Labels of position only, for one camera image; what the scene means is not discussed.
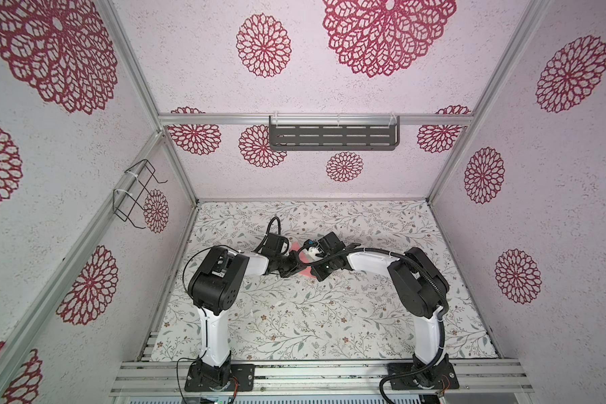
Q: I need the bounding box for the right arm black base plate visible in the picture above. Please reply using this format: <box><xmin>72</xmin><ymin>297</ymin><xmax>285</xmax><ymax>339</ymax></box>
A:
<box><xmin>390</xmin><ymin>359</ymin><xmax>461</xmax><ymax>391</ymax></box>

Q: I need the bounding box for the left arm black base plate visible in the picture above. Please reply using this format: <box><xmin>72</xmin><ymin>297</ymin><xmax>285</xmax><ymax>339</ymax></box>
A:
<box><xmin>183</xmin><ymin>363</ymin><xmax>256</xmax><ymax>392</ymax></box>

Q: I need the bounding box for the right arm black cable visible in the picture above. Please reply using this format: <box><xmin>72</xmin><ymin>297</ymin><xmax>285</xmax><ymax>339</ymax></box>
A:
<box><xmin>302</xmin><ymin>239</ymin><xmax>448</xmax><ymax>404</ymax></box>

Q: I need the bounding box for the dark grey slotted wall shelf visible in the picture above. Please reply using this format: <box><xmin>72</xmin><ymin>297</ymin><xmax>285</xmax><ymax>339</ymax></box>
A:
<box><xmin>268</xmin><ymin>116</ymin><xmax>401</xmax><ymax>152</ymax></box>

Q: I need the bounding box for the aluminium front rail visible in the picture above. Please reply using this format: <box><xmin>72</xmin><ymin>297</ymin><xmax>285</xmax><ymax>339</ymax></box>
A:
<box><xmin>109</xmin><ymin>359</ymin><xmax>534</xmax><ymax>398</ymax></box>

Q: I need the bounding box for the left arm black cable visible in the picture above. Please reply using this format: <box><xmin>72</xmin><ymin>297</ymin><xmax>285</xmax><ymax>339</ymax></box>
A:
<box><xmin>251</xmin><ymin>215</ymin><xmax>283</xmax><ymax>254</ymax></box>

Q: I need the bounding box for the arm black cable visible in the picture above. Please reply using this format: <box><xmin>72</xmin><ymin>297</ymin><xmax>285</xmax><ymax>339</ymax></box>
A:
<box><xmin>302</xmin><ymin>239</ymin><xmax>448</xmax><ymax>404</ymax></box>
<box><xmin>251</xmin><ymin>215</ymin><xmax>283</xmax><ymax>254</ymax></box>

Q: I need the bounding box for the pink square paper sheet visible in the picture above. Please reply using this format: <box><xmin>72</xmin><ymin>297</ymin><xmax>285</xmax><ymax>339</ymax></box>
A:
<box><xmin>291</xmin><ymin>242</ymin><xmax>316</xmax><ymax>279</ymax></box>

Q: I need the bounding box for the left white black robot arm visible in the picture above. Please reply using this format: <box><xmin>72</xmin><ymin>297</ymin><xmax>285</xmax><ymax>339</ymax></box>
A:
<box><xmin>185</xmin><ymin>245</ymin><xmax>306</xmax><ymax>384</ymax></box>

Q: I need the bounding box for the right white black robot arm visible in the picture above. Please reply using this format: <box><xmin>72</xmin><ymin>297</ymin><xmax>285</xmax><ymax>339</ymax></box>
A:
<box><xmin>299</xmin><ymin>247</ymin><xmax>449</xmax><ymax>378</ymax></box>

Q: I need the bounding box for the black wire wall rack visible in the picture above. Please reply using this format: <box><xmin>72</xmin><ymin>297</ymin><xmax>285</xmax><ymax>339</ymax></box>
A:
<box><xmin>111</xmin><ymin>159</ymin><xmax>167</xmax><ymax>230</ymax></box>

